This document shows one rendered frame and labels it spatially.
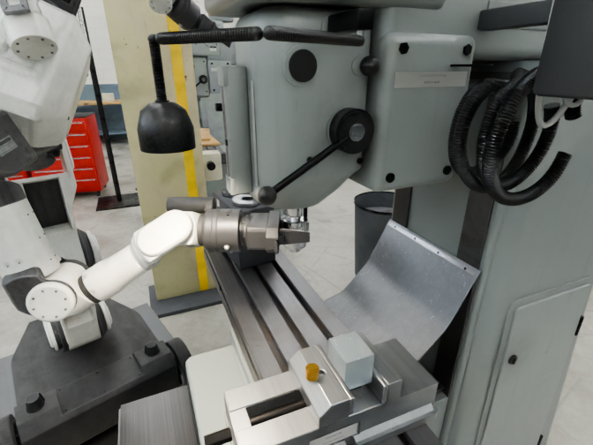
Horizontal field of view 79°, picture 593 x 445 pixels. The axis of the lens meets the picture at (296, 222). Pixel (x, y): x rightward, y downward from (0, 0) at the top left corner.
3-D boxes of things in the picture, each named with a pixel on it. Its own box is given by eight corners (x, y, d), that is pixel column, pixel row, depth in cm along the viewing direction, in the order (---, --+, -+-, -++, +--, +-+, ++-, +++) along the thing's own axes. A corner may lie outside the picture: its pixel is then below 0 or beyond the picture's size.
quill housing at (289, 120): (268, 225, 59) (261, -2, 47) (236, 189, 77) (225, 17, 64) (367, 208, 66) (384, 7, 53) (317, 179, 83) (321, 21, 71)
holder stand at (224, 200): (239, 270, 109) (235, 208, 101) (216, 242, 126) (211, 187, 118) (275, 260, 114) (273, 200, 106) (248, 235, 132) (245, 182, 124)
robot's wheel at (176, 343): (168, 371, 148) (160, 332, 141) (179, 365, 151) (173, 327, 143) (188, 403, 134) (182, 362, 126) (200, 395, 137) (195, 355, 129)
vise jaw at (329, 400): (319, 429, 53) (319, 410, 52) (288, 369, 64) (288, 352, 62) (353, 416, 56) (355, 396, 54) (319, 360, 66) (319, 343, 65)
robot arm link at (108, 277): (148, 280, 70) (60, 336, 69) (153, 260, 80) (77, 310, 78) (111, 237, 67) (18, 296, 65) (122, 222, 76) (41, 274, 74)
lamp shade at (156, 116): (128, 149, 48) (119, 101, 46) (170, 140, 54) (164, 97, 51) (166, 155, 45) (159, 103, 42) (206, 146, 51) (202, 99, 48)
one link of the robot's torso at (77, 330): (47, 334, 135) (12, 237, 106) (105, 313, 146) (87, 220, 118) (57, 367, 126) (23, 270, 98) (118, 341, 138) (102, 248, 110)
